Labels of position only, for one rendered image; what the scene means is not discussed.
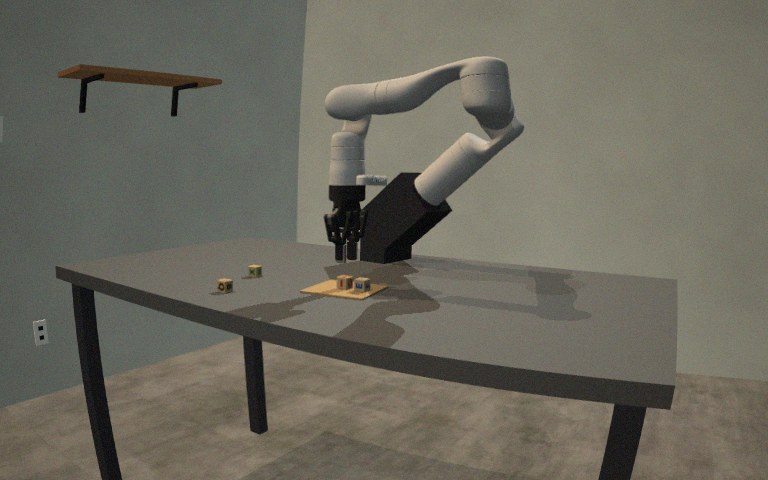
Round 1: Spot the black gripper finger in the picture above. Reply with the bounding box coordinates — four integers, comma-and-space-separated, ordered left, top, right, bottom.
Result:
324, 208, 353, 263
347, 210, 368, 260

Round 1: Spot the tan flat mat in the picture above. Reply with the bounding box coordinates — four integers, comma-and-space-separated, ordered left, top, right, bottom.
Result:
300, 280, 389, 300

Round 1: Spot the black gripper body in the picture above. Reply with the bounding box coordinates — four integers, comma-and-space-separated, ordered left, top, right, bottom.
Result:
329, 185, 366, 228

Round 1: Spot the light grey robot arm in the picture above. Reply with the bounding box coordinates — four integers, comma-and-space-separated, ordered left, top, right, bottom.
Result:
325, 57, 524, 206

